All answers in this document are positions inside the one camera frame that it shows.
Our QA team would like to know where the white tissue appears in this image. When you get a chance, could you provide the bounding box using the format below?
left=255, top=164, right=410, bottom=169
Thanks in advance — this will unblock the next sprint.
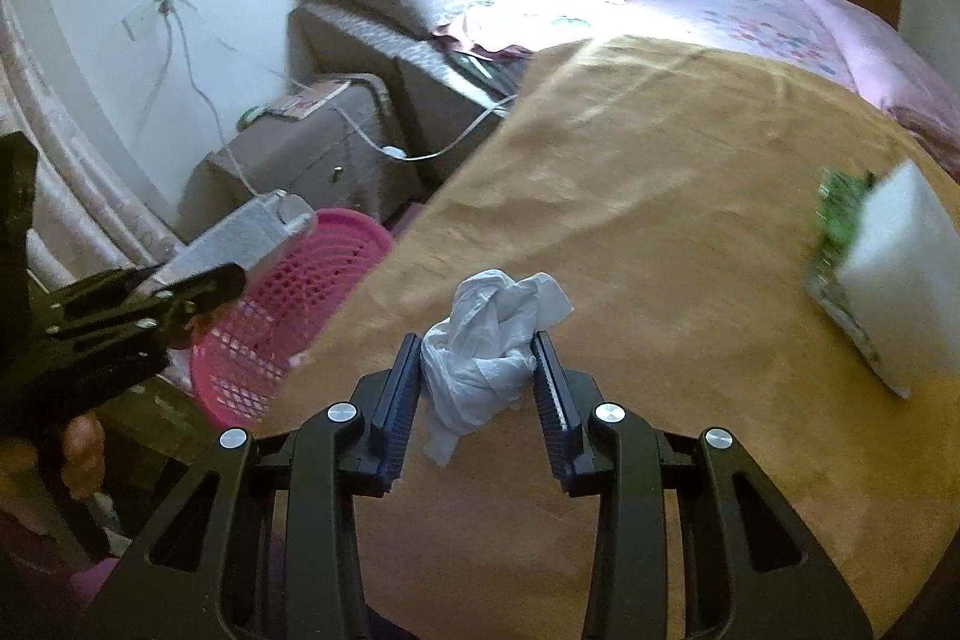
left=420, top=269, right=575, bottom=467

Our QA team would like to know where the large white foam block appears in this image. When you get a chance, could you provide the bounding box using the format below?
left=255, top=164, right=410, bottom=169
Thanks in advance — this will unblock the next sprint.
left=836, top=158, right=960, bottom=399

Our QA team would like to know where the wall socket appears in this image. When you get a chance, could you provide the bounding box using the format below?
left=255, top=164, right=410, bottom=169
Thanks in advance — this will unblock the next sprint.
left=120, top=0, right=188, bottom=41

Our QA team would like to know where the person's left hand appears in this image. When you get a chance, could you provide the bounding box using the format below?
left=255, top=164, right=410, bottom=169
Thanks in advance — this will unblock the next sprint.
left=0, top=413, right=107, bottom=528

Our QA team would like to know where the green foil snack packet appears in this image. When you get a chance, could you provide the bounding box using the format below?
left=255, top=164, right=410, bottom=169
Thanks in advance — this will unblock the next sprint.
left=806, top=166, right=912, bottom=397

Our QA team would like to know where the brown nightstand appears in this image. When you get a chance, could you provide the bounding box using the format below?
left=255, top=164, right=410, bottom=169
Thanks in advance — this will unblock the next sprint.
left=176, top=74, right=425, bottom=229

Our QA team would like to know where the cardboard piece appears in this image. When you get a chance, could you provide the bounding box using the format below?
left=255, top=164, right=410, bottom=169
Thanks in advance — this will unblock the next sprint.
left=259, top=85, right=338, bottom=122

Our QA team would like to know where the pink plastic basket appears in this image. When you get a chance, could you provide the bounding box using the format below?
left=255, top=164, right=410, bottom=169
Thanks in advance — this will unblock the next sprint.
left=187, top=207, right=395, bottom=429

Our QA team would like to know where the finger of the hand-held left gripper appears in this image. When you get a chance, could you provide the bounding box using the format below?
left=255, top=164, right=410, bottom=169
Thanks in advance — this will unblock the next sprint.
left=45, top=261, right=248, bottom=348

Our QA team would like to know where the pink folded quilt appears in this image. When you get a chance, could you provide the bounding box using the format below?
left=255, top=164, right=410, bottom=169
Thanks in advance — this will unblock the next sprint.
left=801, top=0, right=960, bottom=176

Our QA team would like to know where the white cable with switch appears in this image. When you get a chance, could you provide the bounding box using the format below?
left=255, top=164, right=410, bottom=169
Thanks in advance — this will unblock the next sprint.
left=330, top=85, right=518, bottom=163

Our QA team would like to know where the floral bedsheet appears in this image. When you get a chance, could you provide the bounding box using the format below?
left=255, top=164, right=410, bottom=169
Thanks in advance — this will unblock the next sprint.
left=517, top=0, right=860, bottom=94

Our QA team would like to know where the wall socket cable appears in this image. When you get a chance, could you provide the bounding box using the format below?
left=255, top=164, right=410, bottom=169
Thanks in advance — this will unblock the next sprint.
left=146, top=0, right=256, bottom=195

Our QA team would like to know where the silver carton box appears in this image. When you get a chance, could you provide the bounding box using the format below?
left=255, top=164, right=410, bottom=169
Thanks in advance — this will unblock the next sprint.
left=142, top=190, right=320, bottom=300

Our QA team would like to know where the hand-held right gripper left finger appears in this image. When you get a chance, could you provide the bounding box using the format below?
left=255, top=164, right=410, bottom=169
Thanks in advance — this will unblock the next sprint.
left=82, top=331, right=425, bottom=640

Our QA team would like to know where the shiny pale curtain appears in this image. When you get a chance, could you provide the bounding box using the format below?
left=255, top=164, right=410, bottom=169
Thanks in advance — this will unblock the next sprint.
left=0, top=0, right=188, bottom=296

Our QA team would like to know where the grey bed base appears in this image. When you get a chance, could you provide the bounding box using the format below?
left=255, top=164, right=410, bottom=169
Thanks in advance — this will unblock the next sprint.
left=289, top=2, right=518, bottom=191

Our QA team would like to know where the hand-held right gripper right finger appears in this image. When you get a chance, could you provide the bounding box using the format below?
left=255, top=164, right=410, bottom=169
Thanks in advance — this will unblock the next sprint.
left=529, top=329, right=875, bottom=640

